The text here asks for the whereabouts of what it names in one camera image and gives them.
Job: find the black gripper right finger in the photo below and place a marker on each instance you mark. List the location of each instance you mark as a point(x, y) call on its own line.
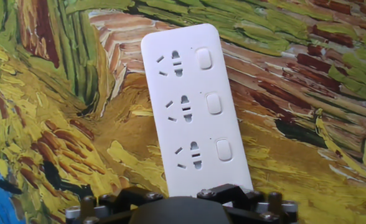
point(257, 208)

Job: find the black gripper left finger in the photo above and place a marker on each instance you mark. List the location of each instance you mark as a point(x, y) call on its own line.
point(114, 207)

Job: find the white four-button power strip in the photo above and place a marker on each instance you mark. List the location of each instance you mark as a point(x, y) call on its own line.
point(195, 124)

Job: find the Van Gogh painting cloth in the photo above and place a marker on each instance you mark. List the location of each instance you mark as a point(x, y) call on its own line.
point(310, 149)

